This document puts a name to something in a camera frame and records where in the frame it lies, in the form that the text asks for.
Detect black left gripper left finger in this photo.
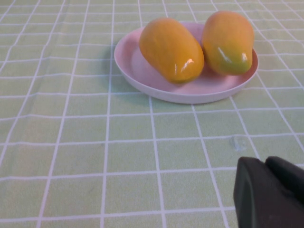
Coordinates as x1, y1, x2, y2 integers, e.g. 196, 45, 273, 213
233, 156, 304, 228

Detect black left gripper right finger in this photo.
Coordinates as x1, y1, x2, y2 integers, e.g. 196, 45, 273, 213
264, 156, 304, 206

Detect green-tipped orange toy mango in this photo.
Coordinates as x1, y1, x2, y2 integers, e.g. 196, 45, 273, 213
201, 10, 255, 76

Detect all orange-yellow toy mango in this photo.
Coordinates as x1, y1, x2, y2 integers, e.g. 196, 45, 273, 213
139, 18, 205, 84

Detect pink round plate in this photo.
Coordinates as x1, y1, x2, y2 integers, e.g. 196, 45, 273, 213
114, 21, 259, 105

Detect green checked tablecloth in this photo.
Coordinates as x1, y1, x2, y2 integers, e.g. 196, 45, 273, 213
0, 0, 304, 228

